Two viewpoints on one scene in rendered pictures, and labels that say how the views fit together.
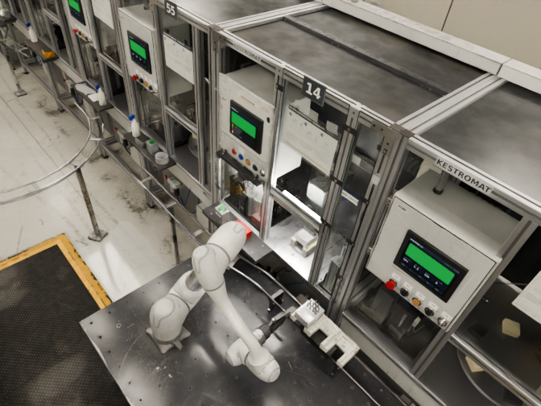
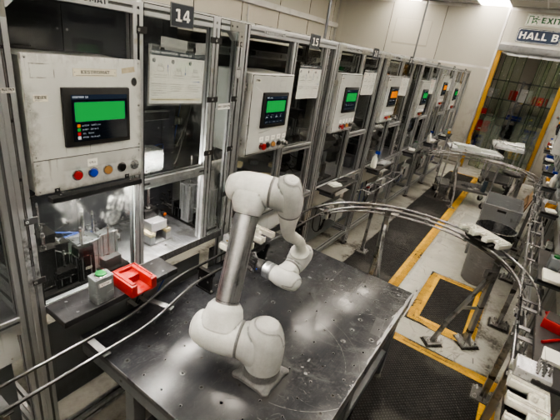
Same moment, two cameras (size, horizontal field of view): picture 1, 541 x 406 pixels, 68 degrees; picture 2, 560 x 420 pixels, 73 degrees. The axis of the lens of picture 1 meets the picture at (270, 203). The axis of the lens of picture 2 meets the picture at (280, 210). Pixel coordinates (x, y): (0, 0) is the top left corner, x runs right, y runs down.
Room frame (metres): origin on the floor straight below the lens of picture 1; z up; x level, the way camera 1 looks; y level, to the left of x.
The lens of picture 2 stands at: (1.37, 1.63, 1.95)
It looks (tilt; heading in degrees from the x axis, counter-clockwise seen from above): 23 degrees down; 258
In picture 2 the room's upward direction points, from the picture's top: 9 degrees clockwise
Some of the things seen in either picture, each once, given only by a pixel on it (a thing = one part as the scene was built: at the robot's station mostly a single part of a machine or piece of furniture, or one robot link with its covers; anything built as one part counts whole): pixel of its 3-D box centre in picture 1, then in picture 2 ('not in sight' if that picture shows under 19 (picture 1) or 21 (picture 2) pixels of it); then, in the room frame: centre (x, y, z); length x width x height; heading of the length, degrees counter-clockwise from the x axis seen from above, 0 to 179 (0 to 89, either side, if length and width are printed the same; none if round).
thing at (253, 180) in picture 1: (238, 166); (98, 186); (1.78, 0.20, 1.37); 0.36 x 0.04 x 0.04; 47
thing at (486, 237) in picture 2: not in sight; (482, 238); (-0.71, -0.62, 0.84); 0.37 x 0.14 x 0.10; 105
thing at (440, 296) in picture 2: not in sight; (449, 304); (-0.90, -0.89, 0.01); 1.00 x 0.55 x 0.01; 47
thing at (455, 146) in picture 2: not in sight; (467, 172); (-2.83, -3.75, 0.48); 0.88 x 0.56 x 0.96; 155
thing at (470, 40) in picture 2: not in sight; (397, 77); (-2.93, -7.33, 1.65); 3.78 x 0.08 x 3.30; 137
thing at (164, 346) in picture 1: (169, 333); (264, 366); (1.08, 0.47, 0.71); 0.22 x 0.18 x 0.06; 47
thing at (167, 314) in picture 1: (167, 316); (262, 342); (1.10, 0.48, 0.85); 0.18 x 0.16 x 0.22; 158
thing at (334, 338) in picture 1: (323, 334); (247, 242); (1.10, -0.36, 0.84); 0.36 x 0.14 x 0.10; 47
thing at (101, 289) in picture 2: (223, 214); (100, 285); (1.77, 0.29, 0.97); 0.08 x 0.08 x 0.12; 47
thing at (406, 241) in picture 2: not in sight; (432, 208); (-2.03, -3.20, 0.01); 5.85 x 0.59 x 0.01; 47
